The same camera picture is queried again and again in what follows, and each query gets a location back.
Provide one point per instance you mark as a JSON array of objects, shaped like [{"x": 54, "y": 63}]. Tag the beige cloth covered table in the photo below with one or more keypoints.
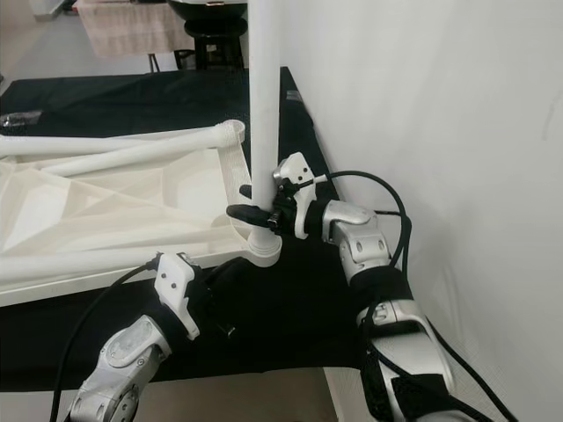
[{"x": 132, "y": 31}]

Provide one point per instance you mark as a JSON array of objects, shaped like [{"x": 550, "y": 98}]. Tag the large black bowl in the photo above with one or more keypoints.
[{"x": 211, "y": 9}]

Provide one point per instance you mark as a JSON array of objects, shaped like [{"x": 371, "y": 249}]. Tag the black round stool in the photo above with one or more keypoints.
[{"x": 215, "y": 51}]

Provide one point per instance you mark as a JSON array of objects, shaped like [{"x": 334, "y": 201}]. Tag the black tablecloth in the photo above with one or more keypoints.
[{"x": 299, "y": 325}]

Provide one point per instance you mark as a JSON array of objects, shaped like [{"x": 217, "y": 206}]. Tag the white plastic table top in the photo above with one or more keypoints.
[{"x": 132, "y": 211}]

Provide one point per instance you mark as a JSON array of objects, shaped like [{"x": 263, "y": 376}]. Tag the clear tape patch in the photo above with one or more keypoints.
[{"x": 19, "y": 119}]

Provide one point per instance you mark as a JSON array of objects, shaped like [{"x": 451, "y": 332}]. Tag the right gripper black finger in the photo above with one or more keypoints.
[
  {"x": 246, "y": 190},
  {"x": 246, "y": 215}
]

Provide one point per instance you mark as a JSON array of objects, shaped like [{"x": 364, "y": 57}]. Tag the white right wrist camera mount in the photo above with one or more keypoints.
[{"x": 292, "y": 169}]

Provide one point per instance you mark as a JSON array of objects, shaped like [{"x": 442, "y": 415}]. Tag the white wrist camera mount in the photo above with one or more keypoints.
[
  {"x": 176, "y": 286},
  {"x": 292, "y": 169}
]

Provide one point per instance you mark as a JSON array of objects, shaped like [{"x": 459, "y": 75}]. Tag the white plastic table leg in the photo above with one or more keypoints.
[
  {"x": 79, "y": 145},
  {"x": 70, "y": 268},
  {"x": 176, "y": 145},
  {"x": 264, "y": 105}
]

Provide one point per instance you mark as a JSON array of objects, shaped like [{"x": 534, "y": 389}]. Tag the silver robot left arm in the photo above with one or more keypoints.
[{"x": 127, "y": 356}]

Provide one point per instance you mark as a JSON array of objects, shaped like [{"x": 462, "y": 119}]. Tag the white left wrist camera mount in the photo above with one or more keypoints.
[{"x": 176, "y": 286}]

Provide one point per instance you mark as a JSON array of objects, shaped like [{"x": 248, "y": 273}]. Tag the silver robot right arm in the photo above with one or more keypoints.
[{"x": 356, "y": 237}]

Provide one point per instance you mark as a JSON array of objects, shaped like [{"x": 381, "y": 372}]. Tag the white cabinet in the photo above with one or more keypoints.
[{"x": 48, "y": 7}]

